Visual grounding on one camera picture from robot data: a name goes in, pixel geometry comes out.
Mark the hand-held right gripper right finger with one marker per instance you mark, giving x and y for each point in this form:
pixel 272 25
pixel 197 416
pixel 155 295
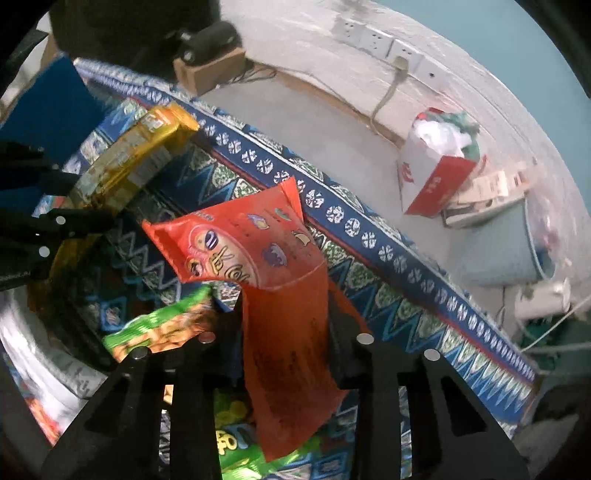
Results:
pixel 346 341

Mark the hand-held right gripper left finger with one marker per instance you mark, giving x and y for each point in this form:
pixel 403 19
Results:
pixel 226 337

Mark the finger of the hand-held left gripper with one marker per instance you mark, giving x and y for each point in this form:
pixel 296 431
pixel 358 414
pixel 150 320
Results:
pixel 69 224
pixel 32 173

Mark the blue cardboard box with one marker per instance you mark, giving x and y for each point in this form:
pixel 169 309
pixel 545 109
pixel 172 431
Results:
pixel 51 110

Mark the orange translucent snack bag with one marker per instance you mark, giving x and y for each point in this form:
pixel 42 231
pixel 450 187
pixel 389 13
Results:
pixel 258 249

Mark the long golden snack packet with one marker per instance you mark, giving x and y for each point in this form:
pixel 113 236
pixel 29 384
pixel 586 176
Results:
pixel 134 152

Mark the green peanut snack packet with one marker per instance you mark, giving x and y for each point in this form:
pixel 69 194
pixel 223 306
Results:
pixel 157 330

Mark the blue patterned blanket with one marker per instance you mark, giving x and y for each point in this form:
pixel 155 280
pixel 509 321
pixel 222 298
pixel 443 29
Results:
pixel 369 258

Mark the green yellow snack packet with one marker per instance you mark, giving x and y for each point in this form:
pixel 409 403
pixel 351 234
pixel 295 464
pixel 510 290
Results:
pixel 235 443

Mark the black cloth wardrobe cover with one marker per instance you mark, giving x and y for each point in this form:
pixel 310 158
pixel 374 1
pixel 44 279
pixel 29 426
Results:
pixel 115 32

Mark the light blue trash bin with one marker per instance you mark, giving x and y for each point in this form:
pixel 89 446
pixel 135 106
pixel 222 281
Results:
pixel 498 249

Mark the red and white carton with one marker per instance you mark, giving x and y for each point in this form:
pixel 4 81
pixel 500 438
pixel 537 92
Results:
pixel 443 180

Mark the white electric kettle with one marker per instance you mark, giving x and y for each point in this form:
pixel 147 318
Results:
pixel 542 300

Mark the small brown cardboard box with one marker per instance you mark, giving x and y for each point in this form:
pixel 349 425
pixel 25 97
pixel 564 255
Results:
pixel 212 74

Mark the white paper bags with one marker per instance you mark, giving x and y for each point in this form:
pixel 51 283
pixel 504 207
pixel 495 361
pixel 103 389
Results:
pixel 489 189

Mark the grey white bedding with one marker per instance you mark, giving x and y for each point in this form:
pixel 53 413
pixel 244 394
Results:
pixel 549 434

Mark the white wall socket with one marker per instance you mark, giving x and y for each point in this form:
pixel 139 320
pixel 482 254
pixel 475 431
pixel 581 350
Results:
pixel 374 39
pixel 408 48
pixel 345 27
pixel 431 69

